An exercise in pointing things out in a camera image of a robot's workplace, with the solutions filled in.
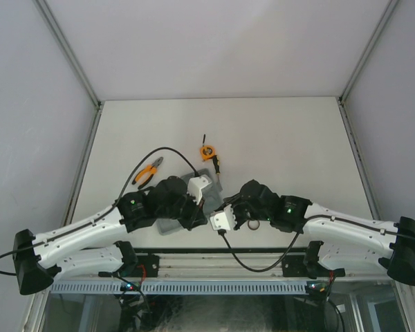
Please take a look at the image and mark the left aluminium frame post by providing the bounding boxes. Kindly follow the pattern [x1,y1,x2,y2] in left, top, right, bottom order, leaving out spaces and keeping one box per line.
[33,0,103,110]

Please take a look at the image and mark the orange black pliers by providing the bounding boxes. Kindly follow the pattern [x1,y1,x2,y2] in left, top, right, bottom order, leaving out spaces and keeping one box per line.
[131,157,163,190]

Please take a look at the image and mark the right aluminium frame post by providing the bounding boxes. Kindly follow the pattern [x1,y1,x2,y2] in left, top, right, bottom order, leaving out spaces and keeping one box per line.
[338,0,400,104]

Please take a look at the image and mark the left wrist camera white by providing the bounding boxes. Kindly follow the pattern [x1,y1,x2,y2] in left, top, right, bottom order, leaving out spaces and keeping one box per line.
[187,175,212,204]

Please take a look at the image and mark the left black camera cable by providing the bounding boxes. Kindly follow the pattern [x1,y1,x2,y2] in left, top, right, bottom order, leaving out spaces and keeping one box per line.
[0,147,201,276]

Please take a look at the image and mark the aluminium front rail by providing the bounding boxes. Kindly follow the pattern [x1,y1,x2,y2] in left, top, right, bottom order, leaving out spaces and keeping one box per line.
[124,250,319,278]

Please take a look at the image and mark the grey plastic tool case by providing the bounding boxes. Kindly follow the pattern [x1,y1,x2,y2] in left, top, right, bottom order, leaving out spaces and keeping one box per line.
[149,168,222,235]

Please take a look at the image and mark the blue slotted cable duct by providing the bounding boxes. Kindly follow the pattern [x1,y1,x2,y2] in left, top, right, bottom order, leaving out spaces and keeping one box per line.
[50,280,307,295]

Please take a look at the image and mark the black yellow screwdriver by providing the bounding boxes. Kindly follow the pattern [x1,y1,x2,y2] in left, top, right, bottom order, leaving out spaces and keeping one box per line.
[212,154,221,177]

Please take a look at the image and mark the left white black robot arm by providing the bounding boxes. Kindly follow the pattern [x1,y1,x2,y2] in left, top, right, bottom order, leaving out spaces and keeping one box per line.
[12,176,212,295]

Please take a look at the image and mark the black tape roll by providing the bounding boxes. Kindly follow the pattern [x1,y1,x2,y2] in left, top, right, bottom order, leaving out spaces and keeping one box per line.
[247,221,260,231]

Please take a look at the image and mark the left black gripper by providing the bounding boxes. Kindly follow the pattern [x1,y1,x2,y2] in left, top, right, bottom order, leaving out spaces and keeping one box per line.
[157,190,207,232]

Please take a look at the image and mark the aluminium frame post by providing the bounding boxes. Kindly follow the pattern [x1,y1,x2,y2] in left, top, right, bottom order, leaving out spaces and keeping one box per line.
[338,0,400,104]
[33,0,103,110]

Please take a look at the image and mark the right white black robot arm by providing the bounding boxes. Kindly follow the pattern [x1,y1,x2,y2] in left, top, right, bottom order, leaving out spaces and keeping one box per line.
[223,180,415,286]

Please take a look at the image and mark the orange tape measure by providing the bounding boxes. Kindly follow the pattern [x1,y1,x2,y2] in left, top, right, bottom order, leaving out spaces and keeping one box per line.
[200,145,216,162]

